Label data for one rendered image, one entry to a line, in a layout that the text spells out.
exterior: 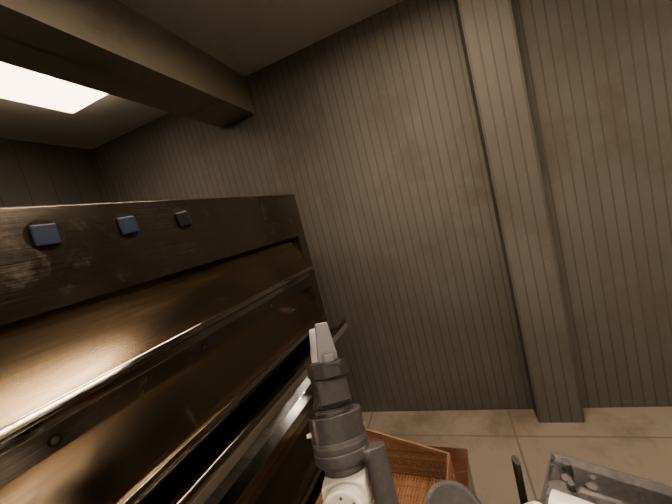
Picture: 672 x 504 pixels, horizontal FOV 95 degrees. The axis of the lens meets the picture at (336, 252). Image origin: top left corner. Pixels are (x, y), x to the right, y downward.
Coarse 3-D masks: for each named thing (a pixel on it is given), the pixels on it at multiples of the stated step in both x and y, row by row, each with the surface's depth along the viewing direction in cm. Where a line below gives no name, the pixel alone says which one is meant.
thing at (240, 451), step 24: (336, 336) 140; (288, 360) 133; (264, 384) 117; (240, 408) 104; (216, 432) 94; (192, 456) 86; (216, 456) 80; (240, 456) 79; (168, 480) 79; (192, 480) 74; (216, 480) 71
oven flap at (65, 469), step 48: (240, 336) 110; (288, 336) 129; (192, 384) 88; (240, 384) 100; (96, 432) 67; (144, 432) 74; (192, 432) 82; (48, 480) 58; (96, 480) 63; (144, 480) 68
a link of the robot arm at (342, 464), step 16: (336, 448) 45; (352, 448) 45; (368, 448) 47; (384, 448) 47; (320, 464) 46; (336, 464) 45; (352, 464) 45; (368, 464) 47; (384, 464) 46; (336, 480) 45; (352, 480) 44; (368, 480) 47; (384, 480) 45; (336, 496) 42; (352, 496) 42; (368, 496) 44; (384, 496) 45
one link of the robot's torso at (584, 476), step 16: (512, 464) 54; (560, 464) 56; (576, 464) 55; (592, 464) 54; (560, 480) 53; (576, 480) 52; (592, 480) 52; (608, 480) 51; (624, 480) 51; (640, 480) 50; (544, 496) 51; (576, 496) 50; (592, 496) 49; (608, 496) 49; (624, 496) 48; (640, 496) 48; (656, 496) 47
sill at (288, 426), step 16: (304, 400) 137; (288, 416) 128; (304, 416) 131; (288, 432) 120; (272, 448) 112; (256, 464) 106; (272, 464) 109; (240, 480) 100; (256, 480) 101; (224, 496) 96; (240, 496) 94
